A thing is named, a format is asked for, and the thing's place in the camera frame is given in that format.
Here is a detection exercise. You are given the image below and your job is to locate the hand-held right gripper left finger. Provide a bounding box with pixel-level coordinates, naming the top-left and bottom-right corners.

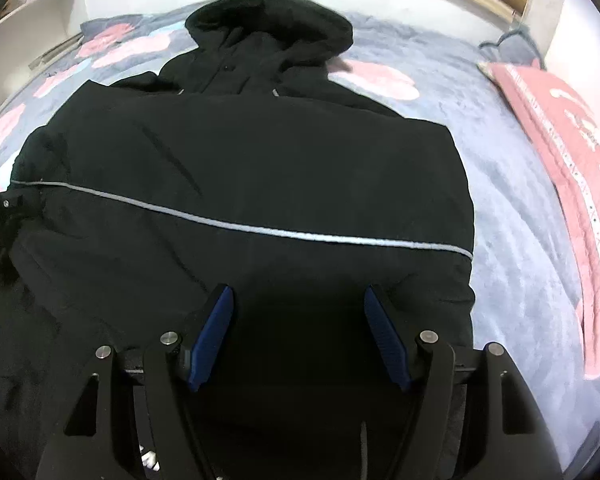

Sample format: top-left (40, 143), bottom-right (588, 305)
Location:
top-left (35, 284), bottom-right (237, 480)

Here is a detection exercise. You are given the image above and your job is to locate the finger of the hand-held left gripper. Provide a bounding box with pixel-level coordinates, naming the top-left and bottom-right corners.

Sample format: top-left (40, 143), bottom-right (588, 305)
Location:
top-left (0, 186), bottom-right (43, 227)

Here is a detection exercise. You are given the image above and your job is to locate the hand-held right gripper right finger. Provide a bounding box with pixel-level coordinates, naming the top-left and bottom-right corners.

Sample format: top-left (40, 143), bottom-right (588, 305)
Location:
top-left (364, 284), bottom-right (563, 480)

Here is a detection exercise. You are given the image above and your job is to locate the black hooded jacket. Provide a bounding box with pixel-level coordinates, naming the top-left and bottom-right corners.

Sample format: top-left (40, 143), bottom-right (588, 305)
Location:
top-left (0, 0), bottom-right (477, 480)

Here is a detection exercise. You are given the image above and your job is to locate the grey blanket with pink flowers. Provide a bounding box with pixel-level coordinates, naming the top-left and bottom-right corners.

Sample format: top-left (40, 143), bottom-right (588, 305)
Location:
top-left (0, 10), bottom-right (600, 480)

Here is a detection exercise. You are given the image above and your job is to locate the white shelf unit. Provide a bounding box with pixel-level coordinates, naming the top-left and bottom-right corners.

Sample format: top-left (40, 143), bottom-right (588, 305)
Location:
top-left (0, 0), bottom-right (83, 111)

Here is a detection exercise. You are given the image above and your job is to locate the pink printed quilt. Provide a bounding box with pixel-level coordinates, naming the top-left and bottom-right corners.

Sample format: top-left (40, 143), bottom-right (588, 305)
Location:
top-left (477, 57), bottom-right (600, 381)

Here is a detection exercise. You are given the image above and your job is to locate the grey cushion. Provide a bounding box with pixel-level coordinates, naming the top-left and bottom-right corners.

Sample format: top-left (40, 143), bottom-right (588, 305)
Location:
top-left (480, 25), bottom-right (546, 68)

